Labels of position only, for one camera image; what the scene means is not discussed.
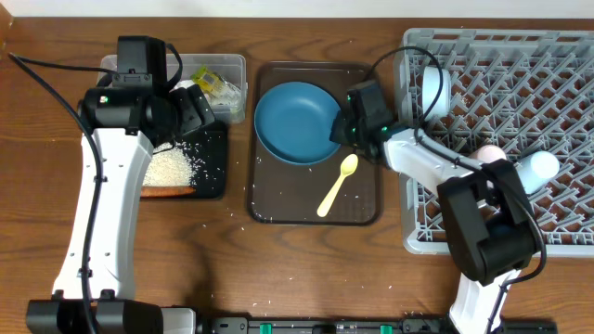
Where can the pink plastic cup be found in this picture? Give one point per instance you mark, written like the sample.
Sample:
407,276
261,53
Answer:
488,154

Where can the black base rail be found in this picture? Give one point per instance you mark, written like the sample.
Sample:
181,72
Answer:
410,325

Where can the pile of white rice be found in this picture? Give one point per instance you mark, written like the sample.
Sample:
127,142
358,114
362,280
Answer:
172,165

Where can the dark brown serving tray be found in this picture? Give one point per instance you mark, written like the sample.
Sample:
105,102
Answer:
288,194

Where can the green snack wrapper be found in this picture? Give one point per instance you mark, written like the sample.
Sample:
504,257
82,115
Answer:
218,89

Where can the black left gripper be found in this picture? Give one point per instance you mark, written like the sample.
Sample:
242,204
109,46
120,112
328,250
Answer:
193,120

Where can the dark blue bowl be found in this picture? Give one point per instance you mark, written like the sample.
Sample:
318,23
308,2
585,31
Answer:
293,121

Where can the orange carrot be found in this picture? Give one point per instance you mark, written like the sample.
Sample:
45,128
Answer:
166,191

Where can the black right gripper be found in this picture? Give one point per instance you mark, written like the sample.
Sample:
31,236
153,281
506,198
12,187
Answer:
339,132

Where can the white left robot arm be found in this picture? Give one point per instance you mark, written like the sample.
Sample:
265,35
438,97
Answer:
124,119

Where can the light blue rice bowl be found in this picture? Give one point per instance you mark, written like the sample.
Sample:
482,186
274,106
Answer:
429,88

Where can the clear plastic waste bin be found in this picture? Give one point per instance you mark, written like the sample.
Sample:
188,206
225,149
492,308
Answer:
230,66

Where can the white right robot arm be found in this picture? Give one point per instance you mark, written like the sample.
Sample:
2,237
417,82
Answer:
490,228

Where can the yellow plastic spoon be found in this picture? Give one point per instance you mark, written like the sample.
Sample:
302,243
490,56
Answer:
347,168

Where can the black waste tray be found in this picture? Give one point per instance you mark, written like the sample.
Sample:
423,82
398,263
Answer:
211,146

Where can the light blue plastic cup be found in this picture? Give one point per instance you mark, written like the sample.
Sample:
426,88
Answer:
536,170

